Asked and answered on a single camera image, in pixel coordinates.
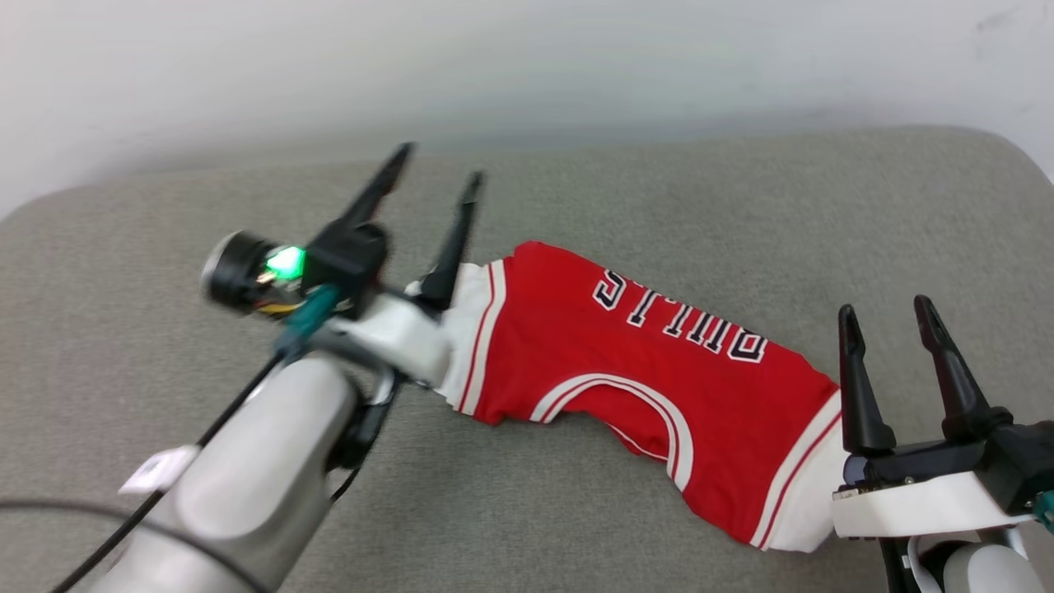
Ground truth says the thin black cable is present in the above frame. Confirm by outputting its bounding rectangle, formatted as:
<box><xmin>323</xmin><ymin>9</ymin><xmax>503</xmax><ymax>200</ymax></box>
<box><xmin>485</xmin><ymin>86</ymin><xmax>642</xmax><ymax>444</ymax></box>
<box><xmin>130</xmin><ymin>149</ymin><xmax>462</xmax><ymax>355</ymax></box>
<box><xmin>51</xmin><ymin>354</ymin><xmax>285</xmax><ymax>593</ymax></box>
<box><xmin>0</xmin><ymin>499</ymin><xmax>273</xmax><ymax>593</ymax></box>

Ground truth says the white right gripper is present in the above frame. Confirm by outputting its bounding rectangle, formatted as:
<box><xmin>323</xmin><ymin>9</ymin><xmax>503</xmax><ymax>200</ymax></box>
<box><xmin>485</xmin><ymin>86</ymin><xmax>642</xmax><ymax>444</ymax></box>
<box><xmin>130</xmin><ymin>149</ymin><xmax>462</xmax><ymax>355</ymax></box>
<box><xmin>832</xmin><ymin>294</ymin><xmax>1038</xmax><ymax>541</ymax></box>

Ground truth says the white label tag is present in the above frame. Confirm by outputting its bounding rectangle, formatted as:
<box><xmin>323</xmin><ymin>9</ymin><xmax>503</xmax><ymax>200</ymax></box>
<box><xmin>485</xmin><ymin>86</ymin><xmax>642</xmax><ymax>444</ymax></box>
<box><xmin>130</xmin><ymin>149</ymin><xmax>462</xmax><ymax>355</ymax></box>
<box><xmin>119</xmin><ymin>445</ymin><xmax>199</xmax><ymax>496</ymax></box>

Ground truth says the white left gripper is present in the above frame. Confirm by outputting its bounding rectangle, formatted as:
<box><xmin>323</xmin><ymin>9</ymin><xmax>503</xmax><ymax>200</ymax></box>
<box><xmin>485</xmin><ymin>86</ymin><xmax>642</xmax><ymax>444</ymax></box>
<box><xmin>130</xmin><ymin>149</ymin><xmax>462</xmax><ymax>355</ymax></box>
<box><xmin>315</xmin><ymin>142</ymin><xmax>485</xmax><ymax>388</ymax></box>

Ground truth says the red and white basketball jersey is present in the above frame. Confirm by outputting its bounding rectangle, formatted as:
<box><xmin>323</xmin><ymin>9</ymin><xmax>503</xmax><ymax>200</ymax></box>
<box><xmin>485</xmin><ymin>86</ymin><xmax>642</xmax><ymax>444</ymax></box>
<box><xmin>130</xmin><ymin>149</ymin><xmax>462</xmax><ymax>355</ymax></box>
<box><xmin>403</xmin><ymin>240</ymin><xmax>845</xmax><ymax>553</ymax></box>

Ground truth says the teal left cable connector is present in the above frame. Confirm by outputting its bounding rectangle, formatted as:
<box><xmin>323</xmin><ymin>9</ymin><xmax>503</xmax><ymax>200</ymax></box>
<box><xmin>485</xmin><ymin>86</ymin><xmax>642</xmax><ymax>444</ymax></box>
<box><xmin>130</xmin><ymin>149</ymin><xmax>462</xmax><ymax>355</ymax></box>
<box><xmin>275</xmin><ymin>284</ymin><xmax>340</xmax><ymax>364</ymax></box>

